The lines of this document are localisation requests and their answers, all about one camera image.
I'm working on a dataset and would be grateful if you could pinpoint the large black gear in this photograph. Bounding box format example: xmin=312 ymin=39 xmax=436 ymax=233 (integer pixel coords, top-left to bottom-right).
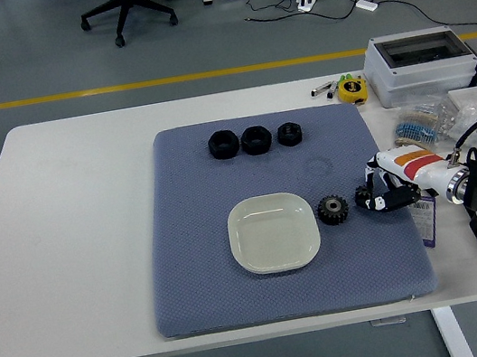
xmin=314 ymin=193 xmax=352 ymax=228

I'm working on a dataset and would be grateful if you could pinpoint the large black hex nut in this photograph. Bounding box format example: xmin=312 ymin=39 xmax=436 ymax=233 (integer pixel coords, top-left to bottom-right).
xmin=238 ymin=123 xmax=276 ymax=158
xmin=204 ymin=127 xmax=243 ymax=163

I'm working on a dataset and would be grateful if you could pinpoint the purple label card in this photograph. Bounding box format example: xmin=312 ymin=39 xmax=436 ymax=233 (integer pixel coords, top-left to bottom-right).
xmin=407 ymin=193 xmax=444 ymax=252

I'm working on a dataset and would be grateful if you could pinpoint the white square plate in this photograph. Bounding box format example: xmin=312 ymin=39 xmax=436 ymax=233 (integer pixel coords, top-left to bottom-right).
xmin=222 ymin=186 xmax=326 ymax=279

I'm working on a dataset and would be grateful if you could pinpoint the grey electrical enclosure box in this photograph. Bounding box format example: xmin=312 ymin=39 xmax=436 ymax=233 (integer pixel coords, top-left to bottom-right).
xmin=358 ymin=20 xmax=477 ymax=112

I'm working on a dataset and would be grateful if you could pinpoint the yellow tape measure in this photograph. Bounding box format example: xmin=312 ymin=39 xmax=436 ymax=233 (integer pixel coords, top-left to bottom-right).
xmin=335 ymin=76 xmax=370 ymax=108

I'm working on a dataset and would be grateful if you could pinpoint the white table leg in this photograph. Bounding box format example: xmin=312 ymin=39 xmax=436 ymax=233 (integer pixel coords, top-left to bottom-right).
xmin=429 ymin=303 xmax=475 ymax=357

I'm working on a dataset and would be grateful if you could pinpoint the white under-table bracket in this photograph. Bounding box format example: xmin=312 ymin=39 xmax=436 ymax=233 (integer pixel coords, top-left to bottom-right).
xmin=370 ymin=314 xmax=408 ymax=329

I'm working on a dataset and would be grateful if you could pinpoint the blue-grey padded mat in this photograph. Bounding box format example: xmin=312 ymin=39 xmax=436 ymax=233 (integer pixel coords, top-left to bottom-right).
xmin=123 ymin=89 xmax=440 ymax=343

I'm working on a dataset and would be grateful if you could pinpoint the black office chair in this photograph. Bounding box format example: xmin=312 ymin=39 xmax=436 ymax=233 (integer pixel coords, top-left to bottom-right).
xmin=76 ymin=0 xmax=182 ymax=54

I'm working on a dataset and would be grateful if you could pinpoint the white power adapter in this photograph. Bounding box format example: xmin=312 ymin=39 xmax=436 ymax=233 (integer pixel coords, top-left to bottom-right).
xmin=354 ymin=0 xmax=379 ymax=14

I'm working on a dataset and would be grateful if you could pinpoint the long black floor cable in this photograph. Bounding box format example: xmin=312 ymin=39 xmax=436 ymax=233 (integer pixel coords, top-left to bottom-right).
xmin=376 ymin=0 xmax=477 ymax=48

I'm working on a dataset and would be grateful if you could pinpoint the small black hex nut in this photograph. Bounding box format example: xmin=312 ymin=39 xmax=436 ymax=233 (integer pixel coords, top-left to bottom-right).
xmin=276 ymin=119 xmax=306 ymax=148

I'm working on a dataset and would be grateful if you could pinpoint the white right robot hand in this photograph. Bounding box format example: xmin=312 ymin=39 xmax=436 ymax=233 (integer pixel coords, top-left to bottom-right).
xmin=359 ymin=139 xmax=461 ymax=215

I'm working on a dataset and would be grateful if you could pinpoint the bag of blue resistors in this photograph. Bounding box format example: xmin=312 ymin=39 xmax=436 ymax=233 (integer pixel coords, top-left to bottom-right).
xmin=388 ymin=93 xmax=455 ymax=149

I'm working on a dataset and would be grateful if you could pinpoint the small black gear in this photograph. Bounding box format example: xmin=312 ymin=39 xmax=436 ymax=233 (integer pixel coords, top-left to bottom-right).
xmin=352 ymin=183 xmax=377 ymax=213

